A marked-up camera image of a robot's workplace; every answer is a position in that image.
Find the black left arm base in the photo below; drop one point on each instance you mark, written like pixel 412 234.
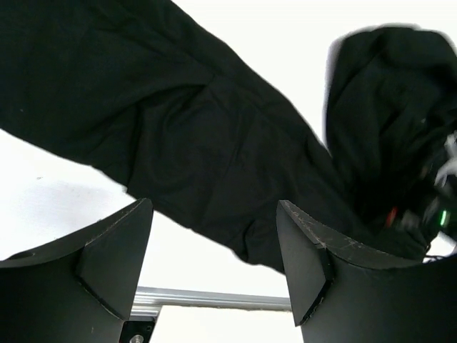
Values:
pixel 137 331

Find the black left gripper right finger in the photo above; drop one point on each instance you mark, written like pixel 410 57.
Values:
pixel 344 291

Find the black trousers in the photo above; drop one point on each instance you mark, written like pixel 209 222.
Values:
pixel 141 92

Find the silver front aluminium rail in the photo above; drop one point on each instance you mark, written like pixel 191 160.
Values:
pixel 148 301

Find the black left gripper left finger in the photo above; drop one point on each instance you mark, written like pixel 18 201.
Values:
pixel 79 288

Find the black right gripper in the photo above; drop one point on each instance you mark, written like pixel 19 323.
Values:
pixel 429 206

